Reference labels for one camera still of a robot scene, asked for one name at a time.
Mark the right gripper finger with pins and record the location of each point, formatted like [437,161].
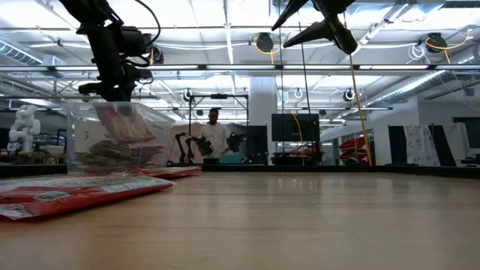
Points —
[290,13]
[345,41]

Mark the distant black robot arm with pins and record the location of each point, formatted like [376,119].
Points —
[236,141]
[204,144]

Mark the long ceiling light strip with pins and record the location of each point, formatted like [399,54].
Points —
[337,108]
[240,67]

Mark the white paper label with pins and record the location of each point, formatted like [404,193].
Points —
[84,137]

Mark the clear plastic bin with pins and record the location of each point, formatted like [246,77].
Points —
[165,123]

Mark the white pillar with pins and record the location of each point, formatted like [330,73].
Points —
[262,101]

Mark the white humanoid robot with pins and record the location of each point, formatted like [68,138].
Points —
[24,127]

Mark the red stacked objects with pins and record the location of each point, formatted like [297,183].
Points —
[352,144]

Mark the black television screen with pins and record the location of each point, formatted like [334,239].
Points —
[281,127]

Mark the wooden distant table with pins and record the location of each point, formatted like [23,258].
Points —
[37,155]

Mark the black standing panel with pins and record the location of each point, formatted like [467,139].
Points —
[395,144]

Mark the person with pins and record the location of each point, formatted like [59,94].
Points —
[215,137]

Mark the white patterned cloth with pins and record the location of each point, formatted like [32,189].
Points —
[420,144]

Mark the black cabinet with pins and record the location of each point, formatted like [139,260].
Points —
[258,142]

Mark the teal box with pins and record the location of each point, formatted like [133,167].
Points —
[230,159]

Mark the white standing panel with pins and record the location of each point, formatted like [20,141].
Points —
[459,138]

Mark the black monitor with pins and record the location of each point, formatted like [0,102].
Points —
[474,131]

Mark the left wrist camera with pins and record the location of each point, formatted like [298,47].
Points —
[133,41]

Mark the silver ventilation duct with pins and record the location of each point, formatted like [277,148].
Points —
[15,52]
[412,88]

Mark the black distant rig frame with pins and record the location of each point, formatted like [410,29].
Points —
[218,96]

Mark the black metal table frame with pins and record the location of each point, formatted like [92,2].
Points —
[300,168]

